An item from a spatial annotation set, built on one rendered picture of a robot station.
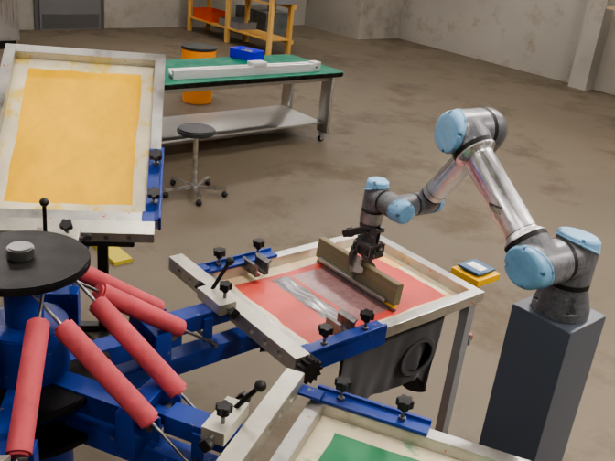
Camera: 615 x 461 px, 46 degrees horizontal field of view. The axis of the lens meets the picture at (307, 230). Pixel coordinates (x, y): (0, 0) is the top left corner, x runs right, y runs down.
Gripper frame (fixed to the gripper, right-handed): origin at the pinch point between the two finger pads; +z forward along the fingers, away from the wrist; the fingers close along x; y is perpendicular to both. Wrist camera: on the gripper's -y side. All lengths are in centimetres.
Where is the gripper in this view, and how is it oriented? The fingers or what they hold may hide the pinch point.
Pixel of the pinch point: (357, 272)
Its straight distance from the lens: 252.2
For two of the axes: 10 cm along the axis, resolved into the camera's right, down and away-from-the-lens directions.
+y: 6.2, 4.0, -6.7
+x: 7.7, -1.8, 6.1
